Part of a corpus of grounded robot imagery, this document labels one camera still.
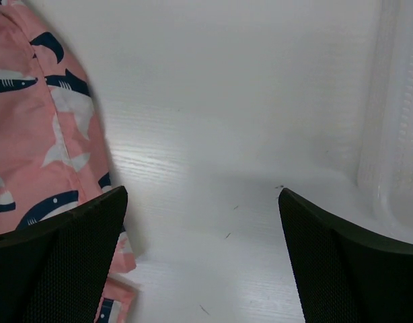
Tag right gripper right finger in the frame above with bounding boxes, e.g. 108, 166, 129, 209
278, 188, 413, 322

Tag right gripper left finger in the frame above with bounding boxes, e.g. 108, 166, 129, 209
0, 186, 128, 322

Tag pink shark print shorts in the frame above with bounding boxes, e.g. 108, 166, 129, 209
0, 1, 136, 322

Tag white plastic mesh basket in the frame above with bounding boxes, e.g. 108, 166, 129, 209
357, 1, 413, 240

